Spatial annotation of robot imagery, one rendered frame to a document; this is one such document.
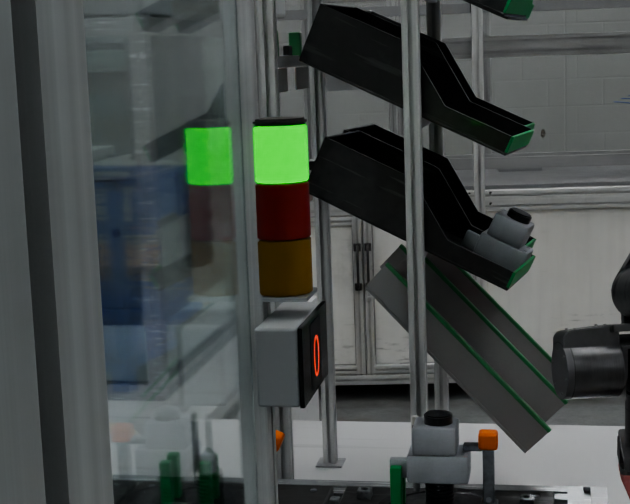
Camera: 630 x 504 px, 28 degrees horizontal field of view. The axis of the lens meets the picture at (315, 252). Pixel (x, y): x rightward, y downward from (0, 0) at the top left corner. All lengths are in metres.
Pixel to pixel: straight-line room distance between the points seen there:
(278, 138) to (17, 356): 0.89
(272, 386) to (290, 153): 0.20
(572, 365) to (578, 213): 4.13
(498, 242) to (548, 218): 3.78
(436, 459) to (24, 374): 1.13
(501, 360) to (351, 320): 3.73
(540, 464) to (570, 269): 3.51
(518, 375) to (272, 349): 0.64
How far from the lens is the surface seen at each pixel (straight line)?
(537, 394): 1.66
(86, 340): 0.23
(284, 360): 1.08
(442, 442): 1.32
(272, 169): 1.09
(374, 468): 1.90
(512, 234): 1.57
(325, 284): 1.85
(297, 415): 3.02
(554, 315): 5.42
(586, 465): 1.92
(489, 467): 1.34
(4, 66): 0.20
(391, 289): 1.54
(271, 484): 1.16
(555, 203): 5.34
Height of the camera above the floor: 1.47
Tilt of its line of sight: 9 degrees down
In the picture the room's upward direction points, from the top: 2 degrees counter-clockwise
